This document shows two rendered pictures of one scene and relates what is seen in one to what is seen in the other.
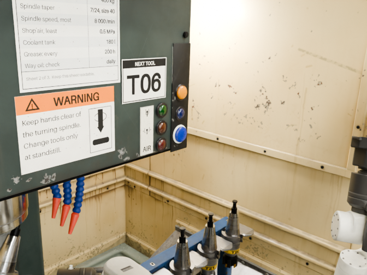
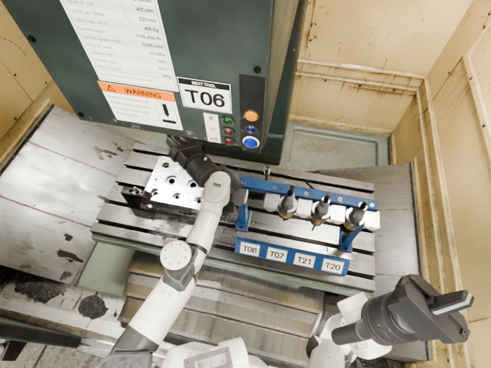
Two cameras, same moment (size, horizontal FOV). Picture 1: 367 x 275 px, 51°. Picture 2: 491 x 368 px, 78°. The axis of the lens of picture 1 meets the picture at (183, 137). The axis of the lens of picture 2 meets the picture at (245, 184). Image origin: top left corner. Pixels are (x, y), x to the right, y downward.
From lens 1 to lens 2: 67 cm
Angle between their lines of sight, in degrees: 61
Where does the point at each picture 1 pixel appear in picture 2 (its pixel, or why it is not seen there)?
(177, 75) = (246, 101)
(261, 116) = not seen: outside the picture
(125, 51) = (180, 71)
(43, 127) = (122, 101)
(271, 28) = not seen: outside the picture
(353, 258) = not seen: hidden behind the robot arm
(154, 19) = (211, 50)
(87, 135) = (156, 115)
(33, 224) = (283, 97)
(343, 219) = (348, 302)
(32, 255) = (278, 115)
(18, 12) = (80, 32)
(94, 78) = (153, 83)
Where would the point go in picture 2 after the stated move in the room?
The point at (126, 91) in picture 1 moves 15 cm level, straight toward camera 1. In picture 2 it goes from (186, 99) to (114, 136)
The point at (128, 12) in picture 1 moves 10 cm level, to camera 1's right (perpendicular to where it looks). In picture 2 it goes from (177, 40) to (204, 77)
